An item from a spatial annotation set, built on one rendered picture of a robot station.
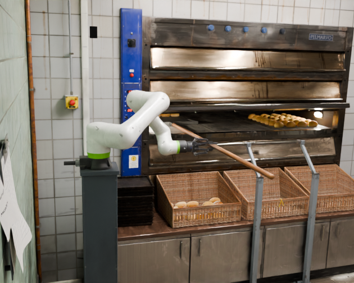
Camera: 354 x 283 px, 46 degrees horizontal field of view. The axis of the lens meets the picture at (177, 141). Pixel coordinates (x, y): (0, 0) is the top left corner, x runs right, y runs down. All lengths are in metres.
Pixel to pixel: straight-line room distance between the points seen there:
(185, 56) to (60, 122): 1.10
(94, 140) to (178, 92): 1.29
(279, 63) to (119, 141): 1.97
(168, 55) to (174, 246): 1.46
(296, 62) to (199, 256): 1.85
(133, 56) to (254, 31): 1.05
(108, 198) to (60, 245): 1.30
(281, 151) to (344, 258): 1.04
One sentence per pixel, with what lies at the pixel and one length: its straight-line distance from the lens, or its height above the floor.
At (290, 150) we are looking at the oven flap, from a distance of 3.94.
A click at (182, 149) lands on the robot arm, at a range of 2.86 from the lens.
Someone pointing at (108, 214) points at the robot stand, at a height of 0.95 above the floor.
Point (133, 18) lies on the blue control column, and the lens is 3.27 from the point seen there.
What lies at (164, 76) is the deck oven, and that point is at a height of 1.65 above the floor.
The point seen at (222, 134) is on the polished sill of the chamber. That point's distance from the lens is 3.59.
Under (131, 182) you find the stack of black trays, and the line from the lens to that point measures 3.17.
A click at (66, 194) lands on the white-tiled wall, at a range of 3.41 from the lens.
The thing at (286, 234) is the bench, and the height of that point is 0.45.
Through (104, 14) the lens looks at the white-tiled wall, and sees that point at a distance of 3.27.
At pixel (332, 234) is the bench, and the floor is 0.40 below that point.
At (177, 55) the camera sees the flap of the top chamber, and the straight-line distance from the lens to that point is 3.39.
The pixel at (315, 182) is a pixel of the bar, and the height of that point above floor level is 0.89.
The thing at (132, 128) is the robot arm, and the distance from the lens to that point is 2.21.
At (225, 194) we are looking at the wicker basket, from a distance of 3.51.
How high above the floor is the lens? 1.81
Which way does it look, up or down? 12 degrees down
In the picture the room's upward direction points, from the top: 1 degrees clockwise
